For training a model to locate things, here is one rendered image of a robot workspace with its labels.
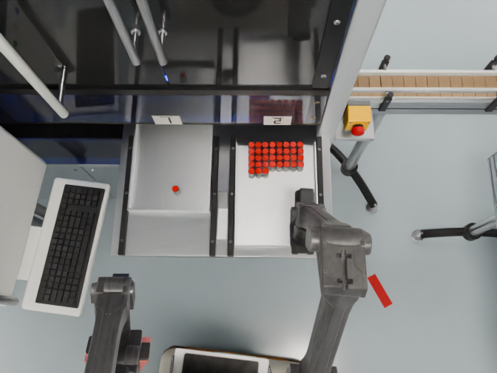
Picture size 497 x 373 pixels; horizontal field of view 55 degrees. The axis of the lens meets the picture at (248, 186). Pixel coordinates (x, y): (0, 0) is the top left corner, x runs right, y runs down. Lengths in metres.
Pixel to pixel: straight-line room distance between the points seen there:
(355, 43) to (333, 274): 0.55
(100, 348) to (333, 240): 0.46
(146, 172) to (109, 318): 0.73
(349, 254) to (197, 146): 0.88
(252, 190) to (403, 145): 1.29
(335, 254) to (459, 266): 1.77
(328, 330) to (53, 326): 1.83
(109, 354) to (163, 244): 0.67
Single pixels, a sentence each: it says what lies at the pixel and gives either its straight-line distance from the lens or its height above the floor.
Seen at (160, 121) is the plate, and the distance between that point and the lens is 1.52.
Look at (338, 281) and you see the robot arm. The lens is 0.83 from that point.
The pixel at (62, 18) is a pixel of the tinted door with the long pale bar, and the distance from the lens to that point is 1.15.
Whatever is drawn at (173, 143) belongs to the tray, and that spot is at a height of 0.88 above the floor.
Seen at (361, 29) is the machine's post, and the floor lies 1.48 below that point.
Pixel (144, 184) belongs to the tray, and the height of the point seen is 0.88.
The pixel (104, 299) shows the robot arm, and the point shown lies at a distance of 1.01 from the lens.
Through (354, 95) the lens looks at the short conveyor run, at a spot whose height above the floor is 0.93.
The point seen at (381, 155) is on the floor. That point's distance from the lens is 2.61.
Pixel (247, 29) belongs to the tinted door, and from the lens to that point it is 1.10.
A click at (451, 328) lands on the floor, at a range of 2.53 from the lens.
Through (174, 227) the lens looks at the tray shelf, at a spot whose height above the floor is 0.88.
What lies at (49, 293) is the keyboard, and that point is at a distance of 1.68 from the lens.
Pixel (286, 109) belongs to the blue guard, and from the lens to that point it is 1.42.
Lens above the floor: 2.36
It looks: 73 degrees down
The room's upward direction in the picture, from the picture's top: 4 degrees counter-clockwise
